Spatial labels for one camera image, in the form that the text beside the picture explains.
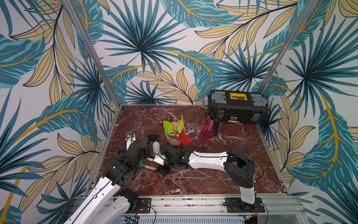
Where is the red toy shovel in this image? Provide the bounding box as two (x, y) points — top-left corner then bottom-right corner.
(176, 133), (193, 146)

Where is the yellow toy shovel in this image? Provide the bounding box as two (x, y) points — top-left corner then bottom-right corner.
(180, 115), (185, 129)

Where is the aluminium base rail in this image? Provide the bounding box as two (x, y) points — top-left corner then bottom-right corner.
(67, 194), (297, 224)

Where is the green toy rake wooden handle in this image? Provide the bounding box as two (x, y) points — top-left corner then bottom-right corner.
(139, 161), (157, 171)

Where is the silver open-end wrench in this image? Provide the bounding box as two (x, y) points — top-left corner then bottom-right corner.
(168, 112), (179, 122)

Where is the aluminium corner post right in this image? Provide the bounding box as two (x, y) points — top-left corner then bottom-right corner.
(256, 0), (319, 94)

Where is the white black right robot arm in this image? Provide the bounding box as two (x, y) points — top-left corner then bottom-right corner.
(148, 145), (256, 205)

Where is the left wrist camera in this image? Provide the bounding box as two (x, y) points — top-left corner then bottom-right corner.
(125, 131), (136, 150)

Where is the pink pressure spray bottle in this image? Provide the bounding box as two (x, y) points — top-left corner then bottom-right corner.
(200, 116), (219, 138)

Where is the white trigger spray bottle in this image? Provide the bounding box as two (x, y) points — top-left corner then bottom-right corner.
(147, 134), (161, 155)

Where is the aluminium corner post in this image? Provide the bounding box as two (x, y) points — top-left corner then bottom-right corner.
(63, 0), (120, 110)
(256, 0), (319, 94)

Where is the aluminium corner post left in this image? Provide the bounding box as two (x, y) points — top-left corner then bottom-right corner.
(63, 0), (120, 110)

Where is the green toy trowel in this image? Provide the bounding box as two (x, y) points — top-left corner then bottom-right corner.
(163, 120), (174, 134)

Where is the terracotta plastic flower pot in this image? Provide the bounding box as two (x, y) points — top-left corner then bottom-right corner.
(165, 122), (181, 146)

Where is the black deli toolbox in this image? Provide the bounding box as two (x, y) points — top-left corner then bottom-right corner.
(208, 90), (269, 125)

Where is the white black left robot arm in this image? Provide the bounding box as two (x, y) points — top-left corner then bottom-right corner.
(65, 140), (148, 224)

